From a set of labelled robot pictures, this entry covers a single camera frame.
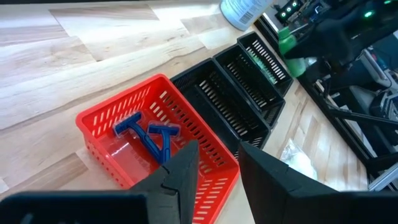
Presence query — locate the computer tower with lights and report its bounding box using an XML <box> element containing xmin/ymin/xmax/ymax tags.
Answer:
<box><xmin>274</xmin><ymin>0</ymin><xmax>304</xmax><ymax>24</ymax></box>

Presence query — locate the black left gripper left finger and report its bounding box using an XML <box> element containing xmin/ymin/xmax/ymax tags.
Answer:
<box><xmin>0</xmin><ymin>139</ymin><xmax>200</xmax><ymax>224</ymax></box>

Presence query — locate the black plastic basket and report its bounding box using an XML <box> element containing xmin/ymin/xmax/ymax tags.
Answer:
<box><xmin>170</xmin><ymin>57</ymin><xmax>272</xmax><ymax>160</ymax></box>
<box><xmin>212</xmin><ymin>43</ymin><xmax>287</xmax><ymax>129</ymax></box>
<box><xmin>236</xmin><ymin>30</ymin><xmax>294</xmax><ymax>98</ymax></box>

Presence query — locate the blue disposable razor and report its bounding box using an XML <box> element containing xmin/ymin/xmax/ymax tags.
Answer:
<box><xmin>112</xmin><ymin>111</ymin><xmax>166</xmax><ymax>164</ymax></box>
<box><xmin>147</xmin><ymin>121</ymin><xmax>182</xmax><ymax>163</ymax></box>

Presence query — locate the silver frame bracket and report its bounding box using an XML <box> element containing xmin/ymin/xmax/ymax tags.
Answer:
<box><xmin>368</xmin><ymin>170</ymin><xmax>398</xmax><ymax>192</ymax></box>

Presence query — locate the white wipes canister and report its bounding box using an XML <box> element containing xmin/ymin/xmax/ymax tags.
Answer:
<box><xmin>220</xmin><ymin>0</ymin><xmax>275</xmax><ymax>32</ymax></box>

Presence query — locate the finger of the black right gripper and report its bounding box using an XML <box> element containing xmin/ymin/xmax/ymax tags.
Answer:
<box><xmin>284</xmin><ymin>30</ymin><xmax>336</xmax><ymax>61</ymax></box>
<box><xmin>305</xmin><ymin>55</ymin><xmax>338</xmax><ymax>83</ymax></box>

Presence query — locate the red plastic basket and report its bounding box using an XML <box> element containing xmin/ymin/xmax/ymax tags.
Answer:
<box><xmin>75</xmin><ymin>73</ymin><xmax>241</xmax><ymax>224</ymax></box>

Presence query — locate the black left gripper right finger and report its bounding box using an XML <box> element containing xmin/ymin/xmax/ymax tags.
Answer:
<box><xmin>238</xmin><ymin>141</ymin><xmax>398</xmax><ymax>224</ymax></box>

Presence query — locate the clear bag of cotton swabs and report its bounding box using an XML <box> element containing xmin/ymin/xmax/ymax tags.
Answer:
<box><xmin>279</xmin><ymin>138</ymin><xmax>318</xmax><ymax>182</ymax></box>

